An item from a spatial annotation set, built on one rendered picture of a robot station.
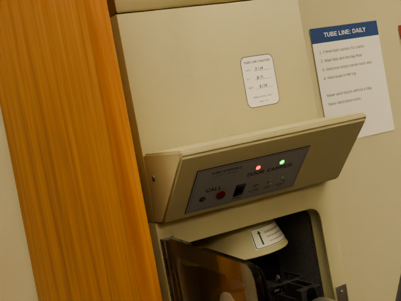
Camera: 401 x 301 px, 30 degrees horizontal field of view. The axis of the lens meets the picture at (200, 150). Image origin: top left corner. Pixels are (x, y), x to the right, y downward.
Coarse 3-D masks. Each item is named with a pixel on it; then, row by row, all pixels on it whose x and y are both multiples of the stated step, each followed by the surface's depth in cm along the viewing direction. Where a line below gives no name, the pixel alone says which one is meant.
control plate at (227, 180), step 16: (256, 160) 105; (272, 160) 107; (288, 160) 109; (208, 176) 102; (224, 176) 103; (240, 176) 105; (256, 176) 107; (272, 176) 110; (288, 176) 112; (192, 192) 102; (208, 192) 104; (256, 192) 110; (192, 208) 105
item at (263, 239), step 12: (240, 228) 118; (252, 228) 118; (264, 228) 119; (276, 228) 122; (204, 240) 119; (216, 240) 118; (228, 240) 117; (240, 240) 117; (252, 240) 117; (264, 240) 118; (276, 240) 119; (228, 252) 116; (240, 252) 116; (252, 252) 116; (264, 252) 117
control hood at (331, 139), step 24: (312, 120) 116; (336, 120) 109; (360, 120) 111; (192, 144) 109; (216, 144) 99; (240, 144) 101; (264, 144) 103; (288, 144) 106; (312, 144) 109; (336, 144) 112; (168, 168) 100; (192, 168) 99; (312, 168) 114; (336, 168) 117; (168, 192) 101; (168, 216) 104
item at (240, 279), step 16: (176, 240) 101; (176, 256) 102; (192, 256) 95; (208, 256) 89; (224, 256) 84; (176, 272) 103; (192, 272) 96; (208, 272) 90; (224, 272) 85; (240, 272) 80; (256, 272) 77; (192, 288) 98; (208, 288) 92; (224, 288) 86; (240, 288) 81; (256, 288) 77
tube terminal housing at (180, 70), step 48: (288, 0) 120; (144, 48) 107; (192, 48) 111; (240, 48) 115; (288, 48) 119; (144, 96) 107; (192, 96) 110; (240, 96) 114; (288, 96) 119; (144, 144) 106; (144, 192) 108; (288, 192) 118; (192, 240) 109; (336, 240) 122
